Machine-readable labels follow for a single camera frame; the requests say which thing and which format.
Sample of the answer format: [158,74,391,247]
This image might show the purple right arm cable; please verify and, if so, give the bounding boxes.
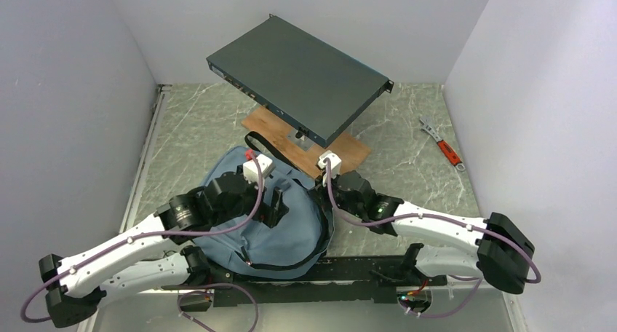
[325,157,543,320]

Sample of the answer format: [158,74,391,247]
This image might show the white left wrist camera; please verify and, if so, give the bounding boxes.
[242,149,275,183]

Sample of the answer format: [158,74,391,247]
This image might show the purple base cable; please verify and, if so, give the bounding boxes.
[176,283,260,332]

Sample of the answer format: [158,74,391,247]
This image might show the red handled adjustable wrench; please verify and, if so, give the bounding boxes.
[419,116,466,172]

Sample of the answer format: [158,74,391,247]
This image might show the dark teal rack server unit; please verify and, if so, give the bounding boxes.
[207,15,394,148]

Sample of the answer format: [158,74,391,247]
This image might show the blue student backpack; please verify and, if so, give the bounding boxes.
[193,131,334,280]

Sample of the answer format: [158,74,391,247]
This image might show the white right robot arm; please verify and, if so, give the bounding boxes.
[315,171,542,294]

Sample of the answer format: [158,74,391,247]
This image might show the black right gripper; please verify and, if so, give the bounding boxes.
[308,168,365,218]

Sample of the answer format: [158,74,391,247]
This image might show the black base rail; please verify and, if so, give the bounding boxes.
[161,255,449,307]

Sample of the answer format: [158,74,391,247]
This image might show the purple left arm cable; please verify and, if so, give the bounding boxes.
[20,156,266,324]

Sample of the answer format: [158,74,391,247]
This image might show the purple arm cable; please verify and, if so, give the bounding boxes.
[325,157,543,320]
[20,156,266,324]

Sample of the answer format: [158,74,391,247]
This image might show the brown wooden board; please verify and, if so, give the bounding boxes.
[241,105,373,181]

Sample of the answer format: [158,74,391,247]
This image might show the metal stand bracket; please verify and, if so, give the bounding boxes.
[287,130,314,151]

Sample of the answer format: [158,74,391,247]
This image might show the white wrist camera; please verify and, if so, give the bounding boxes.
[317,150,343,176]
[242,149,275,183]

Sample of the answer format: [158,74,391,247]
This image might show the aluminium frame rail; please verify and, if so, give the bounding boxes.
[76,84,172,332]

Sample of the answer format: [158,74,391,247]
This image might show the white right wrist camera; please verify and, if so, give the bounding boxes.
[317,150,343,176]

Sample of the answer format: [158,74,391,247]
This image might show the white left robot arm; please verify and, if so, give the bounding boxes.
[39,172,289,328]

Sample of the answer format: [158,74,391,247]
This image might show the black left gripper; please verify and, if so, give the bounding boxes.
[212,173,289,227]

